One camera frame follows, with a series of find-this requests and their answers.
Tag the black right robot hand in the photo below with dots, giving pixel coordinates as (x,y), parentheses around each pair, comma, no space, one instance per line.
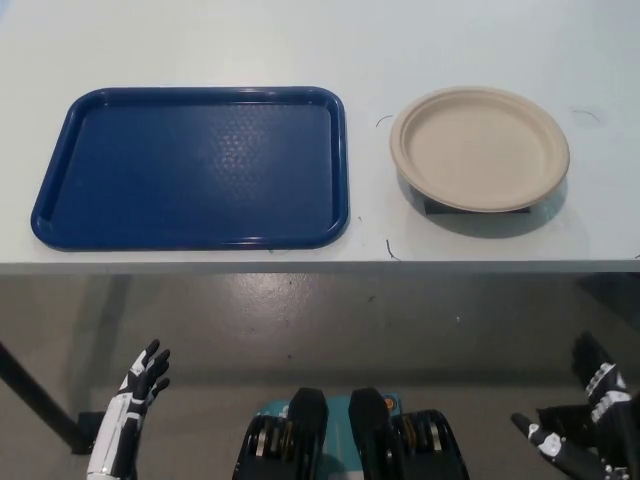
(605,430)

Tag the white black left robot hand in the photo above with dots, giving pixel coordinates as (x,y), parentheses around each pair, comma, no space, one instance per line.
(125,410)

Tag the beige paper plate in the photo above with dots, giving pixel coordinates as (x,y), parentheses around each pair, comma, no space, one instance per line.
(480,147)

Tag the blue plastic serving tray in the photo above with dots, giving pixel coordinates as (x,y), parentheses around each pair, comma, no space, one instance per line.
(150,170)

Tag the black metal table leg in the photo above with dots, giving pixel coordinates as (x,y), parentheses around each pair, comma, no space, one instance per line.
(45,395)

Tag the robot legs and base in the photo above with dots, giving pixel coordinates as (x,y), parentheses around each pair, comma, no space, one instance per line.
(310,425)

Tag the grey perforated plastic basket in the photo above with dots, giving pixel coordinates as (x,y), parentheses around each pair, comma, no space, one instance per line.
(407,188)

